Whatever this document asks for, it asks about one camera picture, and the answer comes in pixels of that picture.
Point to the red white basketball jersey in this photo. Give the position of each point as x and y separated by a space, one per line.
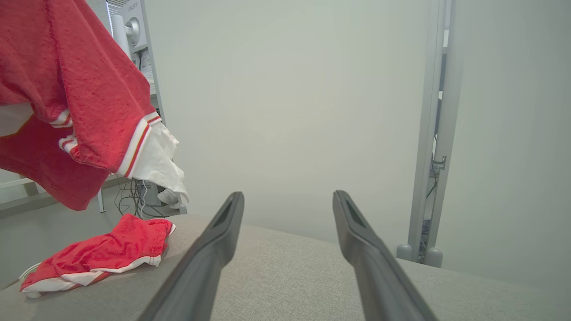
67 67

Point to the white desk frame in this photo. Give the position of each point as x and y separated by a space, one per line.
13 183

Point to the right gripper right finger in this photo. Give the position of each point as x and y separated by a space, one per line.
379 276

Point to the grey partition post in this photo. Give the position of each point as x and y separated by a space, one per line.
426 133

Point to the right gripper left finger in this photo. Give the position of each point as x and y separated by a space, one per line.
200 267

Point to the white MSI monitor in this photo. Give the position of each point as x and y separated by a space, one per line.
136 13

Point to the red shorts white trim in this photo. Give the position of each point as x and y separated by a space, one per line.
111 249

